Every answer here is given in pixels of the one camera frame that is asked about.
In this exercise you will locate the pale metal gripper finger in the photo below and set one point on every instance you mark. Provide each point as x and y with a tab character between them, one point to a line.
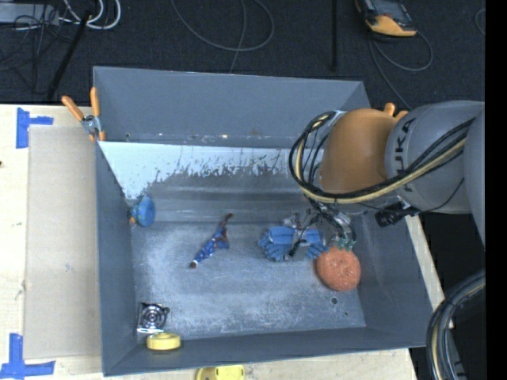
304	251
292	221

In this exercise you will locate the blue and brown thin toy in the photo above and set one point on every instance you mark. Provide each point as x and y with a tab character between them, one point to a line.
214	242

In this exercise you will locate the pale flat board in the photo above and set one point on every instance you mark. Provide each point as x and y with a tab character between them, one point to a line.
59	244

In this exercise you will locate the blue fringed cloth toy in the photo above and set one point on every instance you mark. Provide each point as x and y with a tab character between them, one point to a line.
277	242

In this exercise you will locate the orange round sponge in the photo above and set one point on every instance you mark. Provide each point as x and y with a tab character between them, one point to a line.
338	269

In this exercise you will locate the black cylinder on white bracket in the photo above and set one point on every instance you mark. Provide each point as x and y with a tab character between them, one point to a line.
392	215

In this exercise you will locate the blue round toy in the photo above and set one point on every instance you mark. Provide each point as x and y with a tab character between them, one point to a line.
143	211

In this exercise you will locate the grey metal bin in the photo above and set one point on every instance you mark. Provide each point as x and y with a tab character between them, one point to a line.
245	291

